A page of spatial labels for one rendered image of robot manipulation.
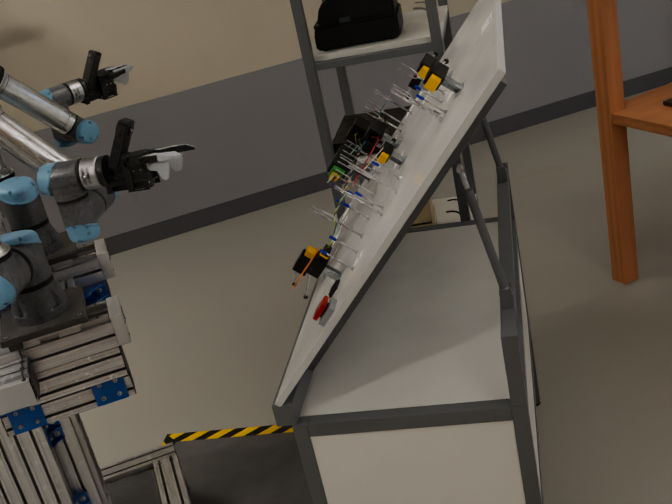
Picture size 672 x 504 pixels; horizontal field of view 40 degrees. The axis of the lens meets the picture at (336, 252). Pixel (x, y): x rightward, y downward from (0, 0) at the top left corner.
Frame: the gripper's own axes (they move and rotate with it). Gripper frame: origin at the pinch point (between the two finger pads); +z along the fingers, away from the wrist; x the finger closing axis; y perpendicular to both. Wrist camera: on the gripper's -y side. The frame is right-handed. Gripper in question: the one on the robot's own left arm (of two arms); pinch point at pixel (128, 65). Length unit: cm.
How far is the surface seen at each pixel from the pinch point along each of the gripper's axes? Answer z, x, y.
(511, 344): -11, 166, 38
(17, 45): 72, -247, 50
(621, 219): 179, 86, 114
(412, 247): 48, 80, 68
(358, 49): 62, 48, 6
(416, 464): -28, 148, 74
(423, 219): 73, 63, 73
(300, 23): 48, 35, -6
